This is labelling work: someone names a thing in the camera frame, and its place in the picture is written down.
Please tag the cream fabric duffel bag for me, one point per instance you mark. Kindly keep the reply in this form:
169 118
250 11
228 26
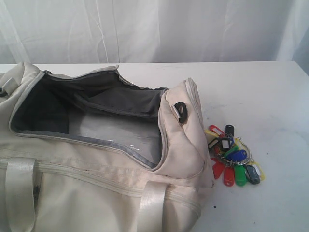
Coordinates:
96 153

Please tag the colourful key tag bunch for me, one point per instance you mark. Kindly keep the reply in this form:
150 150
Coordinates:
233 160

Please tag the white backdrop curtain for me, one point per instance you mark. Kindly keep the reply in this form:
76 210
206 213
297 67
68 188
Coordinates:
127 31

